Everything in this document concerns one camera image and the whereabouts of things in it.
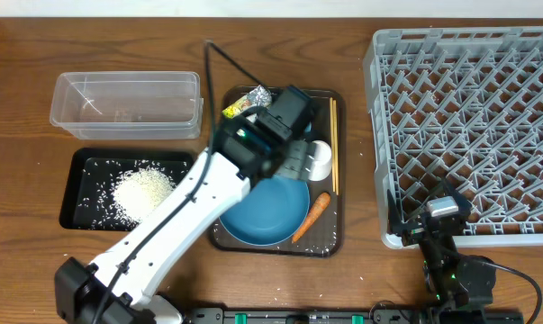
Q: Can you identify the pile of white rice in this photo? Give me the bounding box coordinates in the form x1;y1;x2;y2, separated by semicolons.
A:
75;159;189;229

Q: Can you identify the large blue plate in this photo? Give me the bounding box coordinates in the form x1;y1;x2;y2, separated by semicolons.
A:
220;175;311;246

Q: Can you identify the brown serving tray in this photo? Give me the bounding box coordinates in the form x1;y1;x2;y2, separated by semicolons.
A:
209;89;345;258

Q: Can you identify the black waste tray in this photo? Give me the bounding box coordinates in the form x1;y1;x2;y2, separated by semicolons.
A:
59;148;194;231

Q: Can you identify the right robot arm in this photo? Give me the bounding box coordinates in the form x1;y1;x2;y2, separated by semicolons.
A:
386;180;496;323

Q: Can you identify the grey dishwasher rack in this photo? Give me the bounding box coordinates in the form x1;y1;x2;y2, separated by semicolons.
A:
363;26;543;249

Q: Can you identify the orange carrot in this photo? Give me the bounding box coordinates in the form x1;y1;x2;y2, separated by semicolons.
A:
292;193;331;243

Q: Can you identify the foil snack wrapper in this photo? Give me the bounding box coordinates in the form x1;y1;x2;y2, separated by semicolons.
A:
222;85;272;119

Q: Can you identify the white pink cup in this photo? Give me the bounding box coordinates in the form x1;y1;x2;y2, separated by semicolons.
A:
308;140;332;182

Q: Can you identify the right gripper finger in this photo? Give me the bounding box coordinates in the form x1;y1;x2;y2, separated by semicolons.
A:
440;178;472;215
386;190;403;234

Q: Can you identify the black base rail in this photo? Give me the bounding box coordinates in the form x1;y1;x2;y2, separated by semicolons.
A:
180;306;524;324

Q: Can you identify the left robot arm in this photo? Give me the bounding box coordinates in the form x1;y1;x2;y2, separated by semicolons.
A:
55;85;319;323

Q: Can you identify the clear plastic bin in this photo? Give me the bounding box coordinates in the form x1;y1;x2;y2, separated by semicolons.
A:
50;71;203;140

